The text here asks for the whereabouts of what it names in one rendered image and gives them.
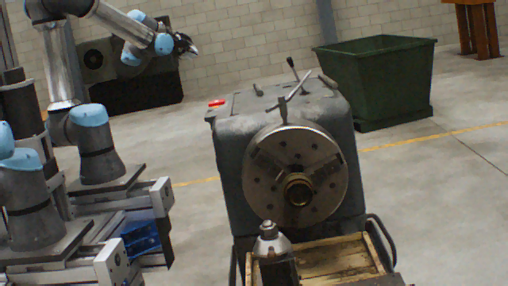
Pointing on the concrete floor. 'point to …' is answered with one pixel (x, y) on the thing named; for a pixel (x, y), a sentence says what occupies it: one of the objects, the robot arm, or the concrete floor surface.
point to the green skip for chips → (382, 78)
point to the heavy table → (477, 28)
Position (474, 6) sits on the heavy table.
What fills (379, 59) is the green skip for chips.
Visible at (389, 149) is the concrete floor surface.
